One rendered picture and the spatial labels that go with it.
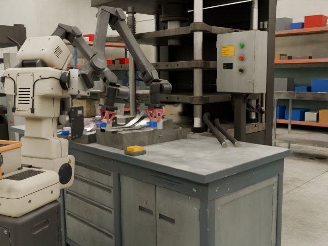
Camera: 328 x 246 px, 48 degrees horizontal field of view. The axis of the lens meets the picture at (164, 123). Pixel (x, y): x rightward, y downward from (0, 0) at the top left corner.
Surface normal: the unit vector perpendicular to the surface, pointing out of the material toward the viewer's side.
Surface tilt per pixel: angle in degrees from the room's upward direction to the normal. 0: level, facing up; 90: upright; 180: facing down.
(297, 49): 90
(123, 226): 90
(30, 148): 82
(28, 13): 90
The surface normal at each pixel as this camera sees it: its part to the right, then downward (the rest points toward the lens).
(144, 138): 0.69, 0.09
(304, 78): -0.69, 0.11
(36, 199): 0.91, 0.04
